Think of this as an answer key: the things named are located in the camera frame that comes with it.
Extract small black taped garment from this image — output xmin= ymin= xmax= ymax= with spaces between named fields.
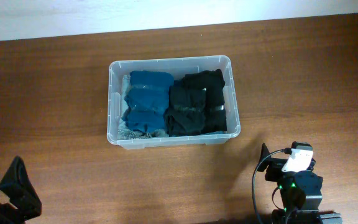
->
xmin=165 ymin=86 xmax=206 ymax=136

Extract light blue jeans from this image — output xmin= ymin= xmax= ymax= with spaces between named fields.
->
xmin=117 ymin=74 xmax=169 ymax=140

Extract clear plastic storage container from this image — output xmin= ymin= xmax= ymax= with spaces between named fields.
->
xmin=107 ymin=55 xmax=241 ymax=150

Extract teal taped shirt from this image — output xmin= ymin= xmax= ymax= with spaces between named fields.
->
xmin=124 ymin=70 xmax=174 ymax=133

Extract dark blue jeans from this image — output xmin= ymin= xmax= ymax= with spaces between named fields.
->
xmin=173 ymin=80 xmax=225 ymax=135

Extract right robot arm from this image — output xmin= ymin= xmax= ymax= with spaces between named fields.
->
xmin=251 ymin=141 xmax=343 ymax=224

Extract large black taped garment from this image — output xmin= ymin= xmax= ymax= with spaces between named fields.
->
xmin=181 ymin=69 xmax=227 ymax=134

